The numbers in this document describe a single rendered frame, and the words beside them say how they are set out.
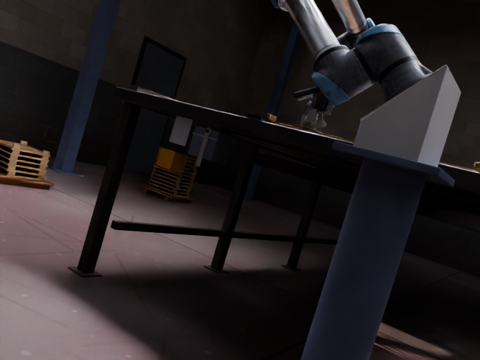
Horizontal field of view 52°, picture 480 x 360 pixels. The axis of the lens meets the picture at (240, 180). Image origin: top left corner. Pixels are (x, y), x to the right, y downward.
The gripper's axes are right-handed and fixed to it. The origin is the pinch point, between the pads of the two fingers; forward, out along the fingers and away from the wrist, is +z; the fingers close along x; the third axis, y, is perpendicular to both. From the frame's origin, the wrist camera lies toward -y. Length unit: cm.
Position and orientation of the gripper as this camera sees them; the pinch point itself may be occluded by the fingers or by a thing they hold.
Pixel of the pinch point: (306, 128)
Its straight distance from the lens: 205.3
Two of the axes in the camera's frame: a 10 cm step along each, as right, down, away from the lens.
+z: -3.3, 9.4, 0.8
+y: 7.8, 3.2, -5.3
